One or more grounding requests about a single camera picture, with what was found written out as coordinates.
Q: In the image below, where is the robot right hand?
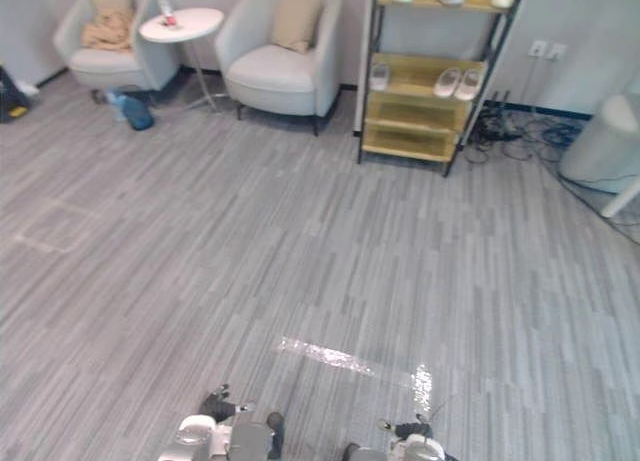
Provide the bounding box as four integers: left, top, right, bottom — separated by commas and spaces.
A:
376, 412, 434, 441

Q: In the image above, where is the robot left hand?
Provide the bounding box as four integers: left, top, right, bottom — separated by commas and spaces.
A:
199, 382, 257, 425

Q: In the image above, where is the clear tape strip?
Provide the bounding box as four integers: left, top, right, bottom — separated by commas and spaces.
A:
276, 335, 377, 378
410, 363, 435, 413

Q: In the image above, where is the robot left silver leg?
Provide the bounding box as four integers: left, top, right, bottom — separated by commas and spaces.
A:
227, 411, 287, 461

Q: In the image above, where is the robot silver leg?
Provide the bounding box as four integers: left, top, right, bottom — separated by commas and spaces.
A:
341, 442, 390, 461
227, 411, 287, 461

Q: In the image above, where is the robot right silver leg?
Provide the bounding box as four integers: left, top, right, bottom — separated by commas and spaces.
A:
341, 442, 390, 461

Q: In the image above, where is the blue water jug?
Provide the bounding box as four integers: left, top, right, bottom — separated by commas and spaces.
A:
103, 87, 156, 132

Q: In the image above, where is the white table leg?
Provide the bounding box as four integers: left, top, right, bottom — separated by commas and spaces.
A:
600, 177, 640, 219

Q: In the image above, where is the white cylindrical bin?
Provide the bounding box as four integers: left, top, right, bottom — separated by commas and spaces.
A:
558, 94, 640, 196

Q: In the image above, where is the grey armchair with blanket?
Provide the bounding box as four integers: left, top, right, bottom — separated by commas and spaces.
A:
53, 0, 182, 105

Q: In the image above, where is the black and yellow bag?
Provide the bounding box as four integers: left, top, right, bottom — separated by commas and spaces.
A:
0, 62, 32, 125

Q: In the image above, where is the round white side table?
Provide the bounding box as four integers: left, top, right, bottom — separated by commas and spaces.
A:
138, 7, 231, 114

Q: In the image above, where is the beige crumpled blanket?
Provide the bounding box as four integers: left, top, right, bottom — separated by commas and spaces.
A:
80, 10, 136, 53

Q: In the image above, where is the large beige cushion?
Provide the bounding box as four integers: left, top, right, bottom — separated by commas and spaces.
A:
271, 0, 325, 55

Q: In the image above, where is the plastic bottle with red label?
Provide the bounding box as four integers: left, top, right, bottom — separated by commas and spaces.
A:
155, 0, 180, 29

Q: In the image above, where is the small beige cushion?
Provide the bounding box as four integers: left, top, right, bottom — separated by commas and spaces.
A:
88, 0, 135, 18

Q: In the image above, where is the black cable tangle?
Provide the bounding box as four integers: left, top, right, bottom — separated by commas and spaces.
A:
460, 91, 640, 235

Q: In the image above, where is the black frame wooden shelf rack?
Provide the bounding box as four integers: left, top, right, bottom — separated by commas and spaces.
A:
356, 0, 530, 178

